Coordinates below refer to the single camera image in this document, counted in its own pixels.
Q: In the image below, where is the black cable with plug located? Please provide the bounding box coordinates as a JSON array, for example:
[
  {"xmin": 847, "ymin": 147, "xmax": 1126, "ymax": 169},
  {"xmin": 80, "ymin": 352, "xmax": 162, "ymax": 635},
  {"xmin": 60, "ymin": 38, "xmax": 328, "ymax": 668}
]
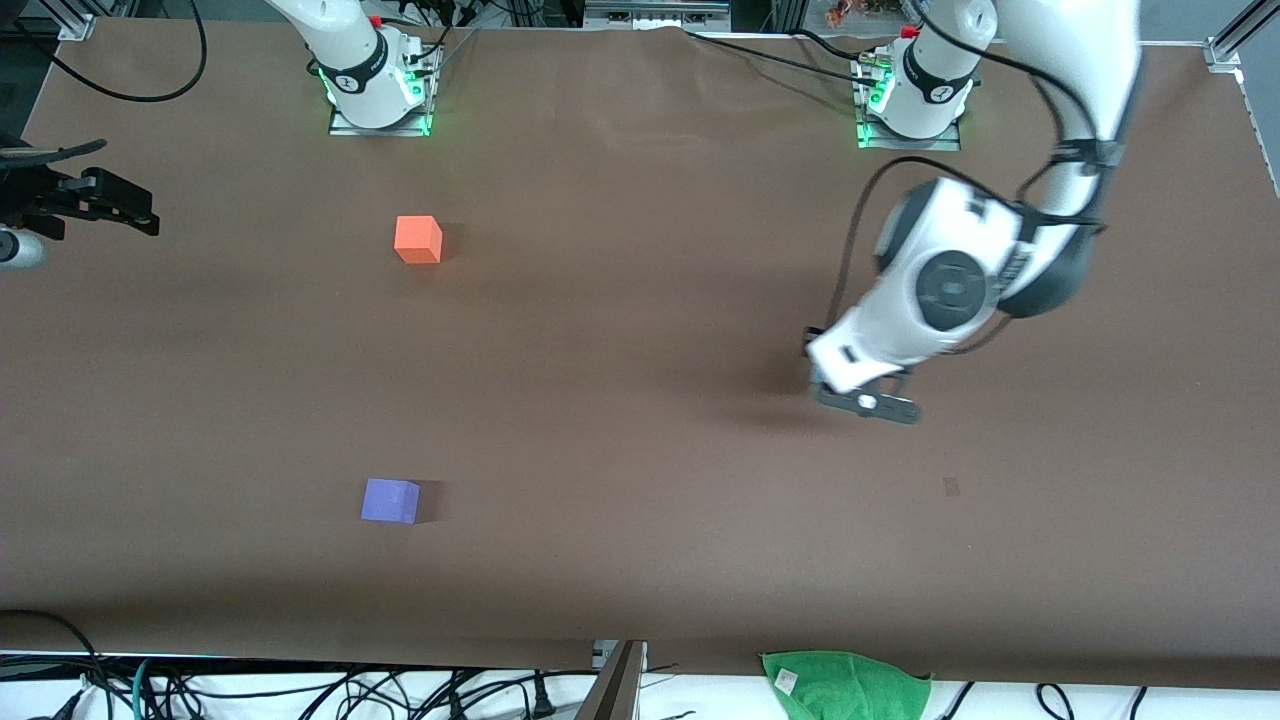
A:
[{"xmin": 420, "ymin": 668, "xmax": 601, "ymax": 720}]

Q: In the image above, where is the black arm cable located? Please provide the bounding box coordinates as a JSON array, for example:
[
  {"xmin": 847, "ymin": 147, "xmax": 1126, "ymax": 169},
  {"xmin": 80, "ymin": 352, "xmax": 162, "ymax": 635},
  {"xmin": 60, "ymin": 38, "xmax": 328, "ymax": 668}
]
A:
[
  {"xmin": 0, "ymin": 0, "xmax": 208, "ymax": 161},
  {"xmin": 830, "ymin": 10, "xmax": 1111, "ymax": 351}
]

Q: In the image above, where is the purple foam block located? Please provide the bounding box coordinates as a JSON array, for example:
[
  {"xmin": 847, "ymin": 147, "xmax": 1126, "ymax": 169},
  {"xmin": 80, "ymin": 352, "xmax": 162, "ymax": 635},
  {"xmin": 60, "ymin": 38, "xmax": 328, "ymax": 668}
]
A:
[{"xmin": 361, "ymin": 478, "xmax": 421, "ymax": 525}]

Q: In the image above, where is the orange foam block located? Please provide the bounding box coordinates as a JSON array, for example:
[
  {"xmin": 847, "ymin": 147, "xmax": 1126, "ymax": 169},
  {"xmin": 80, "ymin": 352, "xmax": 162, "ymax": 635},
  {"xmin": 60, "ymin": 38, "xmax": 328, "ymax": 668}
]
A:
[{"xmin": 394, "ymin": 215, "xmax": 444, "ymax": 265}]

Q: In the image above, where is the black looped floor cable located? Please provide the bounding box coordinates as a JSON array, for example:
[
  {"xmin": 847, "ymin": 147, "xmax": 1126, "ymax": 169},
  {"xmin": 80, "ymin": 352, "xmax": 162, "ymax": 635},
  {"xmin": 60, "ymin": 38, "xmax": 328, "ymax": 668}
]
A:
[{"xmin": 0, "ymin": 608, "xmax": 111, "ymax": 720}]

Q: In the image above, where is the short black table cable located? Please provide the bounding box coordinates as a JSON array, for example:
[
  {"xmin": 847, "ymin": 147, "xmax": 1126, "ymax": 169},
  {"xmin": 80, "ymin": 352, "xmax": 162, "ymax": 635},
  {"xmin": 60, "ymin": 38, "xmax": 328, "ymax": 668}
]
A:
[{"xmin": 790, "ymin": 28, "xmax": 866, "ymax": 61}]

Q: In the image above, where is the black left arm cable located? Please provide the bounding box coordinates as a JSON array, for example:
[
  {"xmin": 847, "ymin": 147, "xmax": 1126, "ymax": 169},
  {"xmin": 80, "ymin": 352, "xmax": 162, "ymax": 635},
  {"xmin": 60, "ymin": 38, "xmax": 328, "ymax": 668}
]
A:
[{"xmin": 830, "ymin": 10, "xmax": 1111, "ymax": 351}]

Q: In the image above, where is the black tangled floor cable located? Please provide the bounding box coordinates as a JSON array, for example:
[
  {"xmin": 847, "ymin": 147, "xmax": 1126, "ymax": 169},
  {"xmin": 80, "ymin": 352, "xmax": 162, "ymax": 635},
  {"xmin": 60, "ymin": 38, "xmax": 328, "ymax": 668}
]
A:
[{"xmin": 150, "ymin": 668, "xmax": 421, "ymax": 720}]

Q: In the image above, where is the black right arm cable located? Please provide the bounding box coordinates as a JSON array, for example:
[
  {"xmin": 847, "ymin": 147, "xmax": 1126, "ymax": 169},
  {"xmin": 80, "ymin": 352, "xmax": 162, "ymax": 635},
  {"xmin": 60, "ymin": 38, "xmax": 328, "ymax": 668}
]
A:
[{"xmin": 0, "ymin": 0, "xmax": 208, "ymax": 161}]

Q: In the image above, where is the grey metal box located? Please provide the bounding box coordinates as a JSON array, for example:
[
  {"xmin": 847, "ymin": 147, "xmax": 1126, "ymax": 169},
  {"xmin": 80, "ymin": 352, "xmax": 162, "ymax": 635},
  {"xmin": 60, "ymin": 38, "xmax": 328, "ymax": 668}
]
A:
[{"xmin": 583, "ymin": 0, "xmax": 733, "ymax": 31}]

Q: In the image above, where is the dark slanted stand post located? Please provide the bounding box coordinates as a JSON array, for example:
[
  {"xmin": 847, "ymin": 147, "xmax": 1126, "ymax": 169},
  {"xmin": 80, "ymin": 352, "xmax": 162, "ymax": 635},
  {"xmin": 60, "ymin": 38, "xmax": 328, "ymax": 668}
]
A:
[{"xmin": 573, "ymin": 640, "xmax": 646, "ymax": 720}]

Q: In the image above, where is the green cloth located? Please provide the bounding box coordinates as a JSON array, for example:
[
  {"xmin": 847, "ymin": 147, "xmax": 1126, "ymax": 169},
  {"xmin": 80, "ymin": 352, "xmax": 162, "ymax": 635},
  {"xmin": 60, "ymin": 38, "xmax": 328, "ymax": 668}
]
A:
[{"xmin": 760, "ymin": 650, "xmax": 933, "ymax": 720}]

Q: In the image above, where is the long black table cable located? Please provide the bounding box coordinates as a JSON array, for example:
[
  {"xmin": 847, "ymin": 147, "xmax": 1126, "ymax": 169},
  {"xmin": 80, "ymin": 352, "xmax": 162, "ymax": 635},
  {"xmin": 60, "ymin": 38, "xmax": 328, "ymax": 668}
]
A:
[{"xmin": 683, "ymin": 28, "xmax": 863, "ymax": 83}]

